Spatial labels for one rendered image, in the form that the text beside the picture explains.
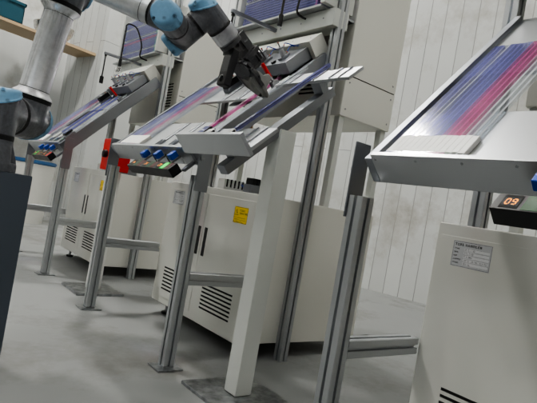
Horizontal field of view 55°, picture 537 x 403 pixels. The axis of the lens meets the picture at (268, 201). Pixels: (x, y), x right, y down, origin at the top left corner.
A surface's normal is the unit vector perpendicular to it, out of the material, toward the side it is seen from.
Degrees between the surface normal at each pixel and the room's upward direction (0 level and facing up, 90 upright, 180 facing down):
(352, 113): 90
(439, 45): 90
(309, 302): 90
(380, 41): 90
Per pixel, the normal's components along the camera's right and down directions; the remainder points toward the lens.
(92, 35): -0.60, -0.11
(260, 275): 0.62, 0.11
